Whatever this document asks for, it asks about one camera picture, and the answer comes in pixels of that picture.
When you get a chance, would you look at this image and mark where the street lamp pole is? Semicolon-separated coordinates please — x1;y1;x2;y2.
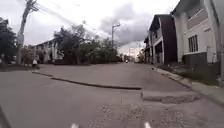
111;22;122;49

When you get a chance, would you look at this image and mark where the grey asphalt road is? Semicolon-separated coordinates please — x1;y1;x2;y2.
0;61;224;128

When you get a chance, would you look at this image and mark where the row of trees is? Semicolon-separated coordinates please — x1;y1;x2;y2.
53;23;120;65

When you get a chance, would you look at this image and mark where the dark two-storey house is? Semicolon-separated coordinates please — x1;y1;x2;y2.
143;13;179;65

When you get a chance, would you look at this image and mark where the pale building behind trees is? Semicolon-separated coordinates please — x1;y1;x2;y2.
29;38;63;64

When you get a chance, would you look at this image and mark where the person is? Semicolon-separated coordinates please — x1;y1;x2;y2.
31;57;40;70

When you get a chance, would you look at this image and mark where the pale concrete pavement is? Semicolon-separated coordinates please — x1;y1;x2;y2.
151;66;224;107

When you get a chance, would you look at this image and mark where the white house with window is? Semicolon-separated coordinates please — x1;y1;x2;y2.
170;0;224;68

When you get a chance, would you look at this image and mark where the leaning utility pole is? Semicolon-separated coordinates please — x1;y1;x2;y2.
16;0;39;66

